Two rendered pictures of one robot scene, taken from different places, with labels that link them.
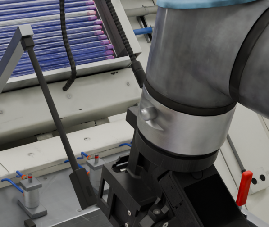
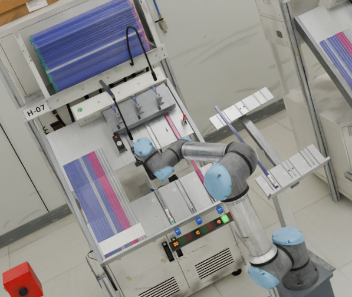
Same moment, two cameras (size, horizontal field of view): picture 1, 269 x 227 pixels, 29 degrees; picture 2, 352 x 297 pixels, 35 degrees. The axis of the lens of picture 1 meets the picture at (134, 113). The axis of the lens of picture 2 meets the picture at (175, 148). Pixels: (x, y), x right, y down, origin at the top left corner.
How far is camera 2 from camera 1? 2.10 m
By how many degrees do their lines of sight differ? 45
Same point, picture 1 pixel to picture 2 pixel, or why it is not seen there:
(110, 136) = (147, 82)
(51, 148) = (125, 89)
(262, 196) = not seen: outside the picture
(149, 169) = not seen: hidden behind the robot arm
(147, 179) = not seen: hidden behind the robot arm
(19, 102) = (114, 72)
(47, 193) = (124, 111)
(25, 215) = (117, 121)
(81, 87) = (137, 61)
